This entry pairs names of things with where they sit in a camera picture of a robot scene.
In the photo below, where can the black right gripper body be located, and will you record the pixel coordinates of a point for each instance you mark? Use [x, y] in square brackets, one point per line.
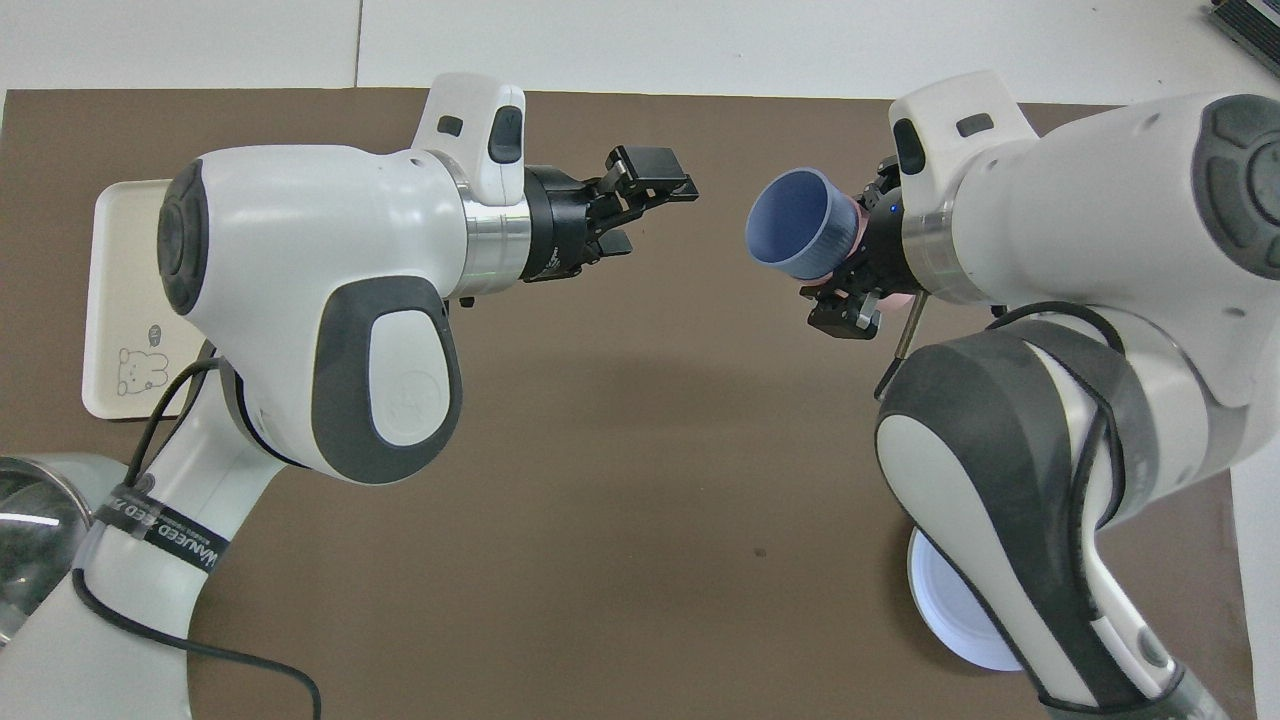
[880, 245]

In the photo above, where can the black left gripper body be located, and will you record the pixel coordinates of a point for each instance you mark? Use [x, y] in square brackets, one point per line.
[562, 225]

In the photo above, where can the pink plastic cup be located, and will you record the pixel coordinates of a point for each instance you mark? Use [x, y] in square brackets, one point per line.
[853, 225]

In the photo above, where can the blue plastic cup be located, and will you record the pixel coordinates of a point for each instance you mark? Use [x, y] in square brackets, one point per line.
[795, 225]

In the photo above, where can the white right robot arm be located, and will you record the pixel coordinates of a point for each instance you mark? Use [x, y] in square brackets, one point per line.
[1080, 230]

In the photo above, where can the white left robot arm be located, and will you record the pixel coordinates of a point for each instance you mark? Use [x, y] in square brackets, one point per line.
[300, 260]

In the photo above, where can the cream rabbit print tray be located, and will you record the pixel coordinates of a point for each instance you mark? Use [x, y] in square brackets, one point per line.
[125, 300]

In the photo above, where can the brown table mat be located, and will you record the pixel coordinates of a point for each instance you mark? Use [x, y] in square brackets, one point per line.
[650, 450]

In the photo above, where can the grey laptop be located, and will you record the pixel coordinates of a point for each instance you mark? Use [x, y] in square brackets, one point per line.
[1250, 30]

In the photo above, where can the pale green cooking pot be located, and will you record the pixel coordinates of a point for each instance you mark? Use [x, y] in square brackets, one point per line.
[80, 480]

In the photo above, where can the glass pot lid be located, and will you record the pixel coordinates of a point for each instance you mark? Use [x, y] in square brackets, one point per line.
[35, 560]

